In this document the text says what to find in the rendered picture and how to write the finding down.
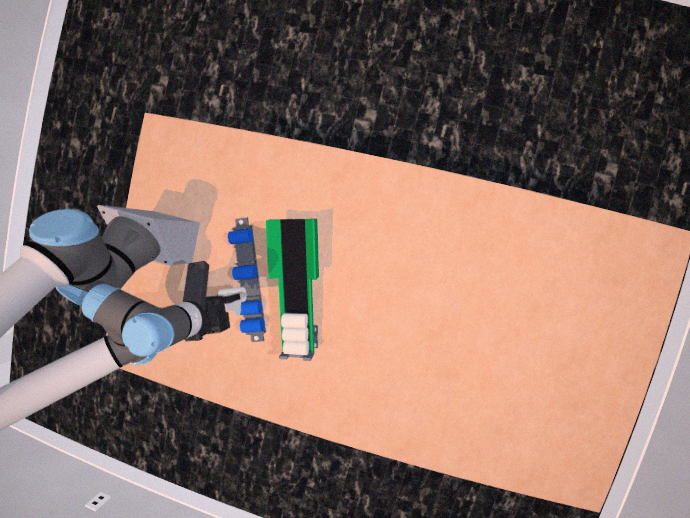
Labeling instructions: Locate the blue cylinder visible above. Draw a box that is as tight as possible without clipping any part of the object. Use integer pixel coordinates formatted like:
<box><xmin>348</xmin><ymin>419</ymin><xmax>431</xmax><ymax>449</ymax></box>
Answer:
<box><xmin>232</xmin><ymin>265</ymin><xmax>258</xmax><ymax>280</ymax></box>
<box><xmin>240</xmin><ymin>300</ymin><xmax>263</xmax><ymax>315</ymax></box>
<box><xmin>240</xmin><ymin>318</ymin><xmax>265</xmax><ymax>333</ymax></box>
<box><xmin>227</xmin><ymin>229</ymin><xmax>253</xmax><ymax>244</ymax></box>

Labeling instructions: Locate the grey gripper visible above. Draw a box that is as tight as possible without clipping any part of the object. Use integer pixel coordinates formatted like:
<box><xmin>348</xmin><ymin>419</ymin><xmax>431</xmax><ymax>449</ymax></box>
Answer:
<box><xmin>185</xmin><ymin>291</ymin><xmax>247</xmax><ymax>342</ymax></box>

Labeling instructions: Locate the white cylinder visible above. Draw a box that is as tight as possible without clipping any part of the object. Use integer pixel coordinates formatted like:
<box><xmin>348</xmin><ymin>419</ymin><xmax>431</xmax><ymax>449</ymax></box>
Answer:
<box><xmin>283</xmin><ymin>341</ymin><xmax>309</xmax><ymax>355</ymax></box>
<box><xmin>282</xmin><ymin>328</ymin><xmax>309</xmax><ymax>342</ymax></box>
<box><xmin>218</xmin><ymin>287</ymin><xmax>246</xmax><ymax>302</ymax></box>
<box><xmin>281</xmin><ymin>313</ymin><xmax>308</xmax><ymax>328</ymax></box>

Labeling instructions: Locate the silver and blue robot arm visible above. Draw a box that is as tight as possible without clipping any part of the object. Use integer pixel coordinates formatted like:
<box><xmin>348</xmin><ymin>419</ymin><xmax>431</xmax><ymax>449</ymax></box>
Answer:
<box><xmin>0</xmin><ymin>209</ymin><xmax>210</xmax><ymax>431</ymax></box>

